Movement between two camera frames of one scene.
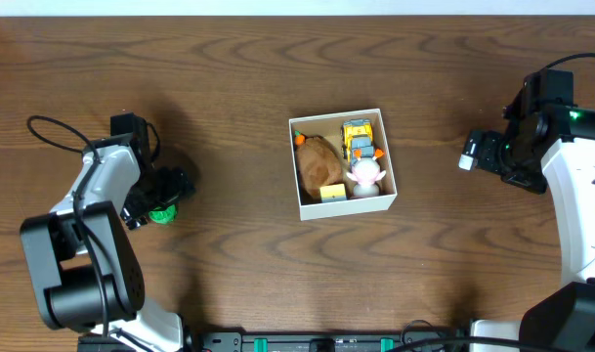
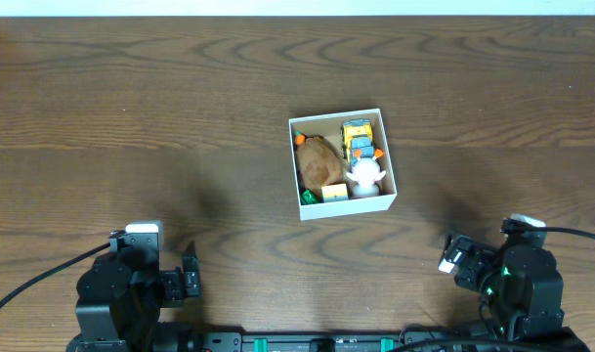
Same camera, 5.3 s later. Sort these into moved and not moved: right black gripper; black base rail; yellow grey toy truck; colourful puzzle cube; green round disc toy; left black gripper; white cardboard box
Moved: left black gripper; right black gripper; green round disc toy
Not moved: yellow grey toy truck; white cardboard box; colourful puzzle cube; black base rail
